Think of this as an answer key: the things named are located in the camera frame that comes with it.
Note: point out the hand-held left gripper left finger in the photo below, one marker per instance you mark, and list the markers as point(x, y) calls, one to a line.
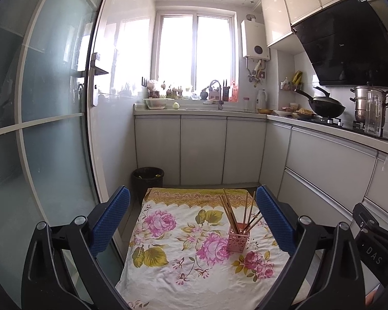
point(111, 219)

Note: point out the water heater pipes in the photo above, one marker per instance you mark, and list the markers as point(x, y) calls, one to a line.
point(255, 72)

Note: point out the kitchen window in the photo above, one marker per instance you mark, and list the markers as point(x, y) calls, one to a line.
point(177, 55)

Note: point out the stack of small bowls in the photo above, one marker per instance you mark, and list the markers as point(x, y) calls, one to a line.
point(294, 106)

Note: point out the black range hood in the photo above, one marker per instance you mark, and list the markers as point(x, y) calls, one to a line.
point(352, 45)

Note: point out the clear glass bowl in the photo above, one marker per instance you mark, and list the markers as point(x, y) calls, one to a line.
point(155, 103)

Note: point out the yellow packet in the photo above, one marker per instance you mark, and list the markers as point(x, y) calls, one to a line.
point(296, 77)

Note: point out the white water heater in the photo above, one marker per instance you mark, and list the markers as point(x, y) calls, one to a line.
point(255, 38)

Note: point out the red bottle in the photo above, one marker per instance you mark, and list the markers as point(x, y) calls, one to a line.
point(234, 92)

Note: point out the yellow dish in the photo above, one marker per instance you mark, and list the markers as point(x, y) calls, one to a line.
point(265, 111)

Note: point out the black trash bin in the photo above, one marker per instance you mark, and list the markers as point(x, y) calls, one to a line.
point(145, 184)

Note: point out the black wok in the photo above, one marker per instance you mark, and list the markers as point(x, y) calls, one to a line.
point(328, 108)

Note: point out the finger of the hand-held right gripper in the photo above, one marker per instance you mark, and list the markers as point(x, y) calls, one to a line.
point(365, 219)

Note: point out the white thermos jug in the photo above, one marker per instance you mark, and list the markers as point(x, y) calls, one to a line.
point(262, 100)

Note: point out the black spatula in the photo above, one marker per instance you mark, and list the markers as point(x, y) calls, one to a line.
point(321, 92)

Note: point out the bunch of wooden chopsticks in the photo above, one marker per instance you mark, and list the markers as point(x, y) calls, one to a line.
point(231, 218)

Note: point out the frosted glass sliding door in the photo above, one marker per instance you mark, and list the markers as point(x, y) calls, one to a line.
point(51, 135)

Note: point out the small pale green object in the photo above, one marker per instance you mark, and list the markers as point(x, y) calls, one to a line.
point(176, 105)

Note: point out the row of small figurines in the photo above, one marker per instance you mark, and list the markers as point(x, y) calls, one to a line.
point(173, 92)

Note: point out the white wall cabinets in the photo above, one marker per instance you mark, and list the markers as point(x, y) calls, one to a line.
point(278, 13)

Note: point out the wall condiment rack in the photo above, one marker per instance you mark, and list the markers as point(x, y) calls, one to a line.
point(289, 86)

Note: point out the grey base cabinet unit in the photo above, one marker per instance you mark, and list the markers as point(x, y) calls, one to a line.
point(326, 161)

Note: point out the steel steamer pot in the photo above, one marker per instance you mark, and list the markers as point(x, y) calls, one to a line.
point(359, 103)

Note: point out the person's right hand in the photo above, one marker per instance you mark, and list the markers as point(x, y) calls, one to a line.
point(370, 298)

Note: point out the dark small vase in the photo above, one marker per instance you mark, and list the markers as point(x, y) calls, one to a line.
point(203, 95)

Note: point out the clear plastic pitcher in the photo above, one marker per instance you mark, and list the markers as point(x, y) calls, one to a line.
point(373, 113)

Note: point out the floral tablecloth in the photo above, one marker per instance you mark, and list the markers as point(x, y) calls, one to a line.
point(168, 284)

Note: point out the woven bamboo tray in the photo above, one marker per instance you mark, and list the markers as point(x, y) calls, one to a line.
point(305, 113)

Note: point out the black gas hob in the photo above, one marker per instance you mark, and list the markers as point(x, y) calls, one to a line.
point(342, 123)

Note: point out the small red-capped bottle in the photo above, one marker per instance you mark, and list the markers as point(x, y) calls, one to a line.
point(245, 105)

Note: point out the black knife block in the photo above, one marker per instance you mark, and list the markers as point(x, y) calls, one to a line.
point(226, 92)

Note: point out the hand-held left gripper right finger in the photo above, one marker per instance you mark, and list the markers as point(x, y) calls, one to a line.
point(276, 219)

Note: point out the pink perforated utensil holder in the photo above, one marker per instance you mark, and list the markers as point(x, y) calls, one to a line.
point(237, 240)

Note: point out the metal faucet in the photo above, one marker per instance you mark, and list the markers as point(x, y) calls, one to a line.
point(220, 105)

